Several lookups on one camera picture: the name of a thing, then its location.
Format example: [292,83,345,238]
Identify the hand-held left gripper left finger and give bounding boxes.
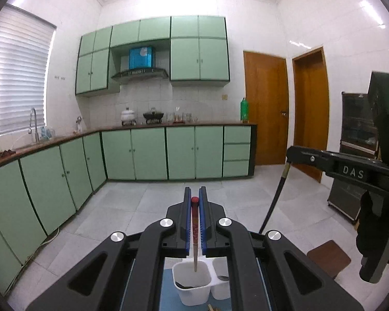
[26,186,195,311]

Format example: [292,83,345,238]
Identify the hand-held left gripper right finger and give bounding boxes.
[198,186,365,311]

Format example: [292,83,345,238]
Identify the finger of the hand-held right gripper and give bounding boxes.
[286,145,338,176]

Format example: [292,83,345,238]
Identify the red patterned chopstick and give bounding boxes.
[191,196,201,273]

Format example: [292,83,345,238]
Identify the black chopstick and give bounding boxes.
[259,164,292,234]

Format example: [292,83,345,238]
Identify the white two-compartment utensil holder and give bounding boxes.
[172,257,231,307]

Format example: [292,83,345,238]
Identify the person's right hand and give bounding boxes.
[356,190,389,263]

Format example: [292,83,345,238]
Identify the dark glass-front cabinet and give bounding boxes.
[327,91,381,224]

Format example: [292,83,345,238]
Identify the wooden door in recess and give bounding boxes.
[292,47,330,182]

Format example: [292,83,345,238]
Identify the closed wooden door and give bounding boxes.
[243,51,290,166]

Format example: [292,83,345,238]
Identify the brown wooden stool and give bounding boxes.
[306,240,351,279]

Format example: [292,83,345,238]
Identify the green base cabinets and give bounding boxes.
[0,123,257,295]

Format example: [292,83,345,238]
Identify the cluster of glass jars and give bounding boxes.
[167,112,198,125]

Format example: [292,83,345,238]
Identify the black wok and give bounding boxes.
[143,107,165,124]

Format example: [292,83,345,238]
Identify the white lidded pot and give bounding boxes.
[121,107,137,126]

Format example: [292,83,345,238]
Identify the range hood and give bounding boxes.
[111,46,169,83]

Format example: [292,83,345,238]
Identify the metal sink faucet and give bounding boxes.
[29,108,41,143]

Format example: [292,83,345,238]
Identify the white window blind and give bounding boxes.
[0,3,57,140]

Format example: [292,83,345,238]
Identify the white floor cable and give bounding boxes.
[40,227,60,245]

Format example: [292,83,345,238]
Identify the green wall cabinets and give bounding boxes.
[75,15,231,96]

